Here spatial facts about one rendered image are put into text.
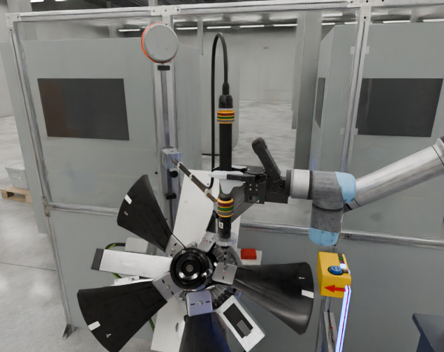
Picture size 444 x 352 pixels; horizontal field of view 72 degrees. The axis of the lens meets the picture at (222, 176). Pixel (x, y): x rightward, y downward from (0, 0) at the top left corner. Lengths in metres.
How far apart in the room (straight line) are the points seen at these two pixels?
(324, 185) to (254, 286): 0.35
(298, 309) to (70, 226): 1.58
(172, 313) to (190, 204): 0.41
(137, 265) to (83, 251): 1.06
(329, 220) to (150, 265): 0.63
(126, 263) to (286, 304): 0.57
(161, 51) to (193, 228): 0.76
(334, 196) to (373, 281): 1.11
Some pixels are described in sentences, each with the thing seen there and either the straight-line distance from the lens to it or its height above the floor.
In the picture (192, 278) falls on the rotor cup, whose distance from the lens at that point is 0.91.
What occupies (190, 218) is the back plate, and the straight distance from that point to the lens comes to 1.25.
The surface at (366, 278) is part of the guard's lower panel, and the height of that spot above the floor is 0.75.
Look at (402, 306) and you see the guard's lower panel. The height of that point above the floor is 0.60.
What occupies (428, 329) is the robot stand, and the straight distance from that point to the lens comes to 1.24.
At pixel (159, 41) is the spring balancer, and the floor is 1.89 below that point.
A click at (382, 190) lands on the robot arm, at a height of 1.46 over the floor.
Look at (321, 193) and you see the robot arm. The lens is 0.78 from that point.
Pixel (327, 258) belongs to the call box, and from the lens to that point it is 1.30.
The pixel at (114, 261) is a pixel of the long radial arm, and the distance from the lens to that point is 1.20.
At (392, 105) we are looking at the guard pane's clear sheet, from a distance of 1.55.
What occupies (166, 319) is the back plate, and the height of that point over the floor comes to 0.91.
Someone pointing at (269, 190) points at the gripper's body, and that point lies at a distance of 0.80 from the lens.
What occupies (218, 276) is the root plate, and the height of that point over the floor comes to 1.19.
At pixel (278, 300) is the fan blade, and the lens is 0.92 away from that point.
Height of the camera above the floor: 1.75
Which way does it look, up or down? 18 degrees down
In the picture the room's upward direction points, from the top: straight up
